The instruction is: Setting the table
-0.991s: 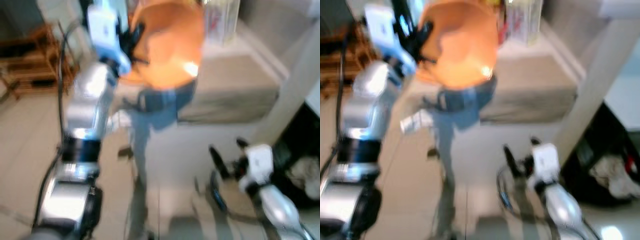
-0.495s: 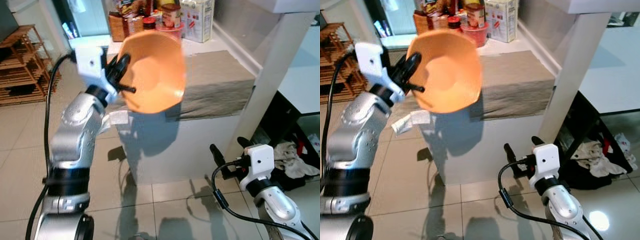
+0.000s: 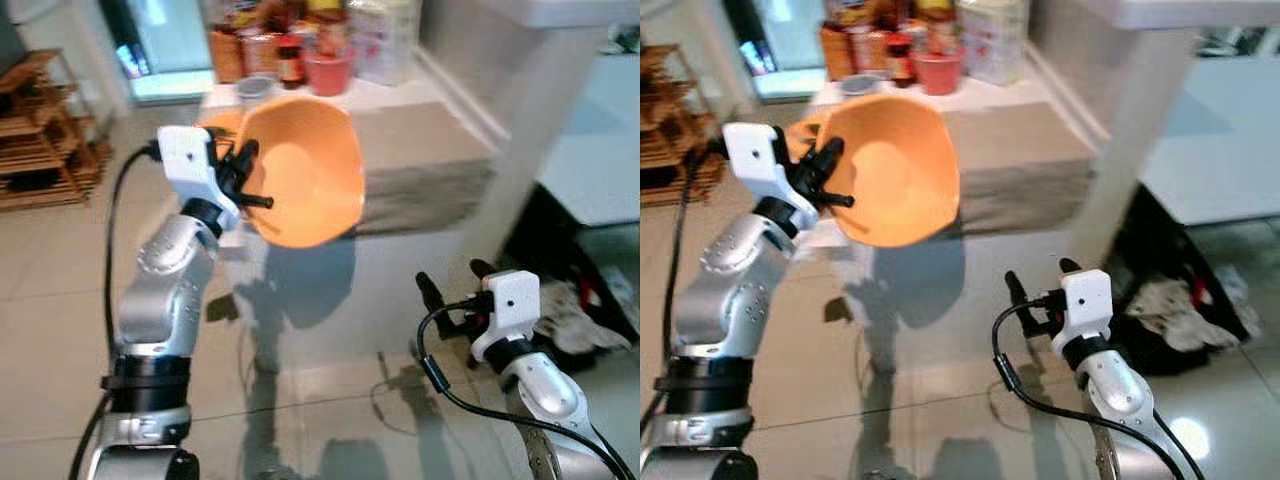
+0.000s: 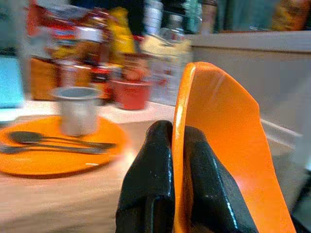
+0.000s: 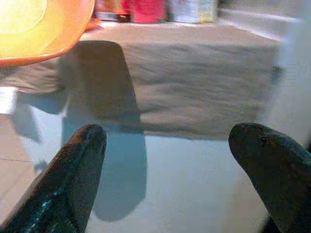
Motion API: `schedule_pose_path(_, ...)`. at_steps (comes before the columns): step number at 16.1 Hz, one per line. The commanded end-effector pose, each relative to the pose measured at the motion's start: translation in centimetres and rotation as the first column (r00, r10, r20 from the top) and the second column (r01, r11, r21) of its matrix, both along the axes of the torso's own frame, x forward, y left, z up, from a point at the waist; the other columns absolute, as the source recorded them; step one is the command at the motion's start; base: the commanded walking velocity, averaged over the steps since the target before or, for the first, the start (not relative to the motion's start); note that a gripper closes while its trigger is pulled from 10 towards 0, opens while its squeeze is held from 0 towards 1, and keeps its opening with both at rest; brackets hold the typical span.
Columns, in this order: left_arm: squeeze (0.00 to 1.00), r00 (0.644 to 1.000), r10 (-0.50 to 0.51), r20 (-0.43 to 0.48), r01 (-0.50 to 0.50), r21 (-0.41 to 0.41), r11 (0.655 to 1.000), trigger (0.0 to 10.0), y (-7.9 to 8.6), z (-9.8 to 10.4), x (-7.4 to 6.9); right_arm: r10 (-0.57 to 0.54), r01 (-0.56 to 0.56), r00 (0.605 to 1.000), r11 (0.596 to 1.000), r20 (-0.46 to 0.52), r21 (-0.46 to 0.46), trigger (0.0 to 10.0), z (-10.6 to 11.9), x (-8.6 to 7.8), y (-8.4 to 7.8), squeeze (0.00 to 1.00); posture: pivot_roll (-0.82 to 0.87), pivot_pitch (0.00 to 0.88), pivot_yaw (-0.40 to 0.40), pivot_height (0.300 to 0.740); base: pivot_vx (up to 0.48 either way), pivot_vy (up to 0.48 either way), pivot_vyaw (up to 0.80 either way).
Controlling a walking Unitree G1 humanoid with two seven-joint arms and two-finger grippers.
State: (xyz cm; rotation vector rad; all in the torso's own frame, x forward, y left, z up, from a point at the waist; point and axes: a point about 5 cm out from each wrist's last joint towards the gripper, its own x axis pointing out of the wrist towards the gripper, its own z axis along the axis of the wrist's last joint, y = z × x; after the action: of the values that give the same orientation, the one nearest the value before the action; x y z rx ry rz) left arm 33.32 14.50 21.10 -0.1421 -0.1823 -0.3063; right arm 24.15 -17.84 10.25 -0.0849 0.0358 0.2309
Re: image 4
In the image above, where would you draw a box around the glass door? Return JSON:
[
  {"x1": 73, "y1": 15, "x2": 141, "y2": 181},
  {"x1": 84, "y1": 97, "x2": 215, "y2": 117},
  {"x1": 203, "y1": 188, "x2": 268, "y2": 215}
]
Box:
[{"x1": 0, "y1": 55, "x2": 25, "y2": 109}]

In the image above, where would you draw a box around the grey beige placemat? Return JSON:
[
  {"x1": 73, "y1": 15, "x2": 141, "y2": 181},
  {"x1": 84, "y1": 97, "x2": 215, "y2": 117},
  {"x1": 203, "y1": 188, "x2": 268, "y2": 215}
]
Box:
[{"x1": 0, "y1": 114, "x2": 176, "y2": 233}]

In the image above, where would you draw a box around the yellow packet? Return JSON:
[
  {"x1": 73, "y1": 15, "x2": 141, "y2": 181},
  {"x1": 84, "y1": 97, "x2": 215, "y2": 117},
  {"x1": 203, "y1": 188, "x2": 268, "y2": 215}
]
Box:
[{"x1": 106, "y1": 6, "x2": 136, "y2": 67}]

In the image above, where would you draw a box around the clear plastic container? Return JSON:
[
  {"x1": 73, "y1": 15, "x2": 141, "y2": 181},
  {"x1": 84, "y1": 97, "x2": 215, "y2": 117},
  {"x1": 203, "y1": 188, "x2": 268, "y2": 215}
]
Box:
[{"x1": 145, "y1": 0, "x2": 193, "y2": 107}]

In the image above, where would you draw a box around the metal spoon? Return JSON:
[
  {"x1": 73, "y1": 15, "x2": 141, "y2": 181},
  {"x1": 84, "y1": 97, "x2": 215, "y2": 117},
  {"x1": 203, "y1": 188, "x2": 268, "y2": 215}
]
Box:
[{"x1": 8, "y1": 130, "x2": 118, "y2": 149}]

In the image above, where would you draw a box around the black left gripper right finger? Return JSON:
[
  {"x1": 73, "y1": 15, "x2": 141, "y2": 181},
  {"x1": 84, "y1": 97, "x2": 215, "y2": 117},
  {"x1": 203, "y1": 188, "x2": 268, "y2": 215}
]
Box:
[{"x1": 183, "y1": 125, "x2": 259, "y2": 233}]

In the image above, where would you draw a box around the white counter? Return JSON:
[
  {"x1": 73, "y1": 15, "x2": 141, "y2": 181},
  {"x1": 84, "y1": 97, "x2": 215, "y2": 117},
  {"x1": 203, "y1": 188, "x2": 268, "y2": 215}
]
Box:
[{"x1": 189, "y1": 30, "x2": 311, "y2": 151}]

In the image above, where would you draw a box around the red plastic cup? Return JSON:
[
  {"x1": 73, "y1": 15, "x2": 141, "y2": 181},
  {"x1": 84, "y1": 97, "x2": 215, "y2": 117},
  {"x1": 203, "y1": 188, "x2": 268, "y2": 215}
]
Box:
[{"x1": 110, "y1": 78, "x2": 153, "y2": 111}]

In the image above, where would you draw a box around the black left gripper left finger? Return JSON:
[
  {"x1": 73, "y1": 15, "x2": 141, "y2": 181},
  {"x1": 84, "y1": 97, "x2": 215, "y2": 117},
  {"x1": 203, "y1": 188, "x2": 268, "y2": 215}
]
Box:
[{"x1": 115, "y1": 119, "x2": 176, "y2": 233}]

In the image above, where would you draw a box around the orange plate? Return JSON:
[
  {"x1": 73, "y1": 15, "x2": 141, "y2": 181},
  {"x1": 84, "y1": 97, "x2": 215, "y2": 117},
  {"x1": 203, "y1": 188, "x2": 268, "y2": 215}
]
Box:
[{"x1": 0, "y1": 115, "x2": 127, "y2": 178}]

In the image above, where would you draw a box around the dark jar with red lid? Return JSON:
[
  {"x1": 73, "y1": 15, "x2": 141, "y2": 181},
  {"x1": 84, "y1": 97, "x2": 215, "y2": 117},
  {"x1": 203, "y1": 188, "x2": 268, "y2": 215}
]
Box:
[{"x1": 90, "y1": 64, "x2": 115, "y2": 103}]

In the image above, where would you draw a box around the brown box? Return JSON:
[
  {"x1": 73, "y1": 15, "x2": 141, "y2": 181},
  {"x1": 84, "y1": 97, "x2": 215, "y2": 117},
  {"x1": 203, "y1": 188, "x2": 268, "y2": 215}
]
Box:
[{"x1": 30, "y1": 56, "x2": 62, "y2": 102}]

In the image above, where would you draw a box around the metal mug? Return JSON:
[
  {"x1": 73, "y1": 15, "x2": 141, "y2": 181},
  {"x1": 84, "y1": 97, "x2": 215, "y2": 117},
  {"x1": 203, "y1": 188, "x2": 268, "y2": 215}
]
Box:
[{"x1": 50, "y1": 86, "x2": 103, "y2": 137}]

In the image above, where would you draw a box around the orange bowl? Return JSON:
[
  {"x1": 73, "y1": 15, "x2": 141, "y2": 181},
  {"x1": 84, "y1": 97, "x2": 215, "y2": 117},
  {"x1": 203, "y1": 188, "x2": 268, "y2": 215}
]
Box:
[{"x1": 171, "y1": 61, "x2": 296, "y2": 233}]

